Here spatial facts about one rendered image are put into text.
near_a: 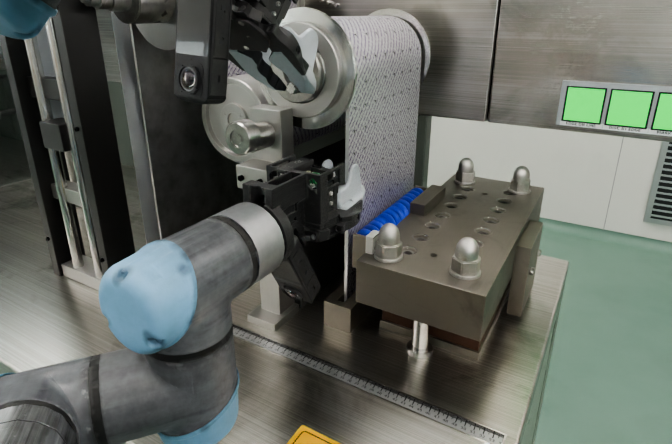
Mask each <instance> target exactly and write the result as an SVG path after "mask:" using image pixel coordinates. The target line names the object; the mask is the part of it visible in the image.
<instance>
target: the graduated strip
mask: <svg viewBox="0 0 672 444"><path fill-rule="evenodd" d="M232 324H233V335H234V337H236V338H239V339H241V340H243V341H246V342H248V343H250V344H253V345H255V346H258V347H260V348H262V349H265V350H267V351H269V352H272V353H274V354H276V355H279V356H281V357H284V358H286V359H288V360H291V361H293V362H295V363H298V364H300V365H302V366H305V367H307V368H309V369H312V370H314V371H317V372H319V373H321V374H324V375H326V376H328V377H331V378H333V379H335V380H338V381H340V382H343V383H345V384H347V385H350V386H352V387H354V388H357V389H359V390H361V391H364V392H366V393H368V394H371V395H373V396H376V397H378V398H380V399H383V400H385V401H387V402H390V403H392V404H394V405H397V406H399V407H401V408H404V409H406V410H409V411H411V412H413V413H416V414H418V415H420V416H423V417H425V418H427V419H430V420H432V421H435V422H437V423H439V424H442V425H444V426H446V427H449V428H451V429H453V430H456V431H458V432H460V433H463V434H465V435H468V436H470V437H472V438H475V439H477V440H479V441H482V442H484V443H486V444H504V442H505V439H506V436H507V434H504V433H502V432H499V431H497V430H494V429H492V428H489V427H487V426H485V425H482V424H480V423H477V422H475V421H472V420H470V419H467V418H465V417H462V416H460V415H457V414H455V413H453V412H450V411H448V410H445V409H443V408H440V407H438V406H435V405H433V404H430V403H428V402H426V401H423V400H421V399H418V398H416V397H413V396H411V395H408V394H406V393H403V392H401V391H399V390H396V389H394V388H391V387H389V386H386V385H384V384H381V383H379V382H376V381H374V380H371V379H369V378H367V377H364V376H362V375H359V374H357V373H354V372H352V371H349V370H347V369H344V368H342V367H340V366H337V365H335V364H332V363H330V362H327V361H325V360H322V359H320V358H317V357H315V356H312V355H310V354H308V353H305V352H303V351H300V350H298V349H295V348H293V347H290V346H288V345H285V344H283V343H281V342H278V341H276V340H273V339H271V338H268V337H266V336H263V335H261V334H258V333H256V332H254V331H251V330H249V329H246V328H244V327H241V326H239V325H236V324H234V323H232Z"/></svg>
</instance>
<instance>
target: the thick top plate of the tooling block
mask: <svg viewBox="0 0 672 444"><path fill-rule="evenodd" d="M455 178H456V173H455V174H454V175H453V176H452V177H451V178H449V179H448V180H447V181H446V182H445V183H444V184H443V185H441V186H444V187H446V188H445V197H444V198H443V199H442V200H441V201H440V202H439V203H438V204H436V205H435V206H434V207H433V208H432V209H431V210H430V211H429V212H428V213H427V214H426V215H425V216H421V215H417V214H412V213H410V214H409V215H407V216H406V217H405V218H404V219H403V220H402V221H401V222H400V223H398V224H397V225H396V226H397V228H398V229H399V232H400V241H402V254H403V259H402V260H401V261H399V262H396V263H383V262H380V261H377V260H376V259H375V258H374V253H373V254H368V253H364V254H363V255H362V256H361V257H360V258H359V259H358V260H357V261H356V302H359V303H362V304H365V305H368V306H371V307H375V308H378V309H381V310H384V311H387V312H390V313H393V314H396V315H399V316H402V317H405V318H408V319H411V320H414V321H417V322H421V323H424V324H427V325H430V326H433V327H436V328H439V329H442V330H445V331H448V332H451V333H454V334H457V335H460V336H463V337H466V338H470V339H473V340H476V341H479V342H480V341H481V339H482V337H483V335H484V333H485V331H486V329H487V327H488V325H489V323H490V321H491V319H492V316H493V314H494V312H495V310H496V308H497V306H498V304H499V302H500V300H501V298H502V296H503V294H504V291H505V289H506V287H507V285H508V283H509V281H510V279H511V277H512V272H513V265H514V258H515V252H516V245H517V244H518V242H519V240H520V238H521V236H522V234H523V232H524V230H525V228H526V226H527V224H528V222H529V221H530V220H532V221H537V222H538V221H539V219H540V212H541V206H542V200H543V194H544V188H543V187H537V186H531V185H530V190H531V193H530V194H526V195H520V194H514V193H511V192H509V190H508V188H509V187H510V182H506V181H500V180H494V179H488V178H482V177H476V176H475V178H474V180H475V184H472V185H462V184H458V183H456V182H455V181H454V180H455ZM464 237H471V238H473V239H474V240H475V241H476V242H477V244H478V246H479V256H480V257H481V263H480V270H481V276H480V277H479V278H478V279H475V280H462V279H458V278H456V277H454V276H452V275H451V274H450V272H449V268H450V266H451V263H452V256H453V255H454V254H455V250H456V245H457V243H458V242H459V241H460V240H461V239H462V238H464Z"/></svg>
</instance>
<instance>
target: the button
mask: <svg viewBox="0 0 672 444"><path fill-rule="evenodd" d="M287 444H340V443H338V442H336V441H334V440H332V439H330V438H328V437H326V436H324V435H322V434H320V433H318V432H316V431H314V430H312V429H310V428H308V427H306V426H304V425H302V426H301V427H300V428H299V429H298V430H297V431H296V433H295V434H294V435H293V436H292V438H291V439H290V440H289V441H288V443H287Z"/></svg>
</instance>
